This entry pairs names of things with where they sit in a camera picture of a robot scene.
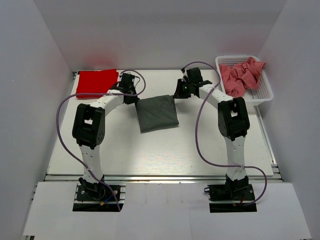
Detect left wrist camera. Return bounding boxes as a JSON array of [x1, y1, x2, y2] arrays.
[[118, 73, 136, 89]]

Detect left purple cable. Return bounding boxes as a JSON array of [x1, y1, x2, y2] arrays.
[[56, 69, 147, 211]]

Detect aluminium table rail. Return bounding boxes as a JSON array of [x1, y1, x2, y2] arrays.
[[44, 164, 283, 183]]

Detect white plastic basket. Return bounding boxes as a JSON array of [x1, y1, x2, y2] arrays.
[[215, 55, 274, 106]]

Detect dark grey t-shirt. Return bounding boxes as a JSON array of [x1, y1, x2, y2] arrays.
[[135, 95, 179, 133]]

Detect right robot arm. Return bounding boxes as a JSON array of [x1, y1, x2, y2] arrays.
[[173, 78, 250, 200]]

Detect crumpled pink t-shirt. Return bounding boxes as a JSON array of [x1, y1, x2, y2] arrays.
[[219, 57, 266, 98]]

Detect purple cable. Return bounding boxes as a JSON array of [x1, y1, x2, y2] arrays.
[[56, 69, 147, 211], [181, 61, 268, 206]]

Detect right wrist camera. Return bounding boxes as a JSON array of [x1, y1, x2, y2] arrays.
[[183, 67, 203, 84]]

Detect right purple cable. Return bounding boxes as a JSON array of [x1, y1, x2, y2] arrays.
[[181, 61, 268, 206]]

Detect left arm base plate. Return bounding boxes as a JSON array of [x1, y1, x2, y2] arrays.
[[72, 184, 126, 213]]

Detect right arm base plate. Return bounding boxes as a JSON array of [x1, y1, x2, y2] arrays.
[[203, 184, 257, 213]]

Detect folded red t-shirt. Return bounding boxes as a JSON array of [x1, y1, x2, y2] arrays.
[[75, 69, 119, 99]]

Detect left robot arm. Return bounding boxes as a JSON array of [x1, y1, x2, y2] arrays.
[[72, 85, 139, 200]]

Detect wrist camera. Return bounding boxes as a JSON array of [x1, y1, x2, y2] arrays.
[[183, 67, 203, 84], [118, 73, 136, 89]]

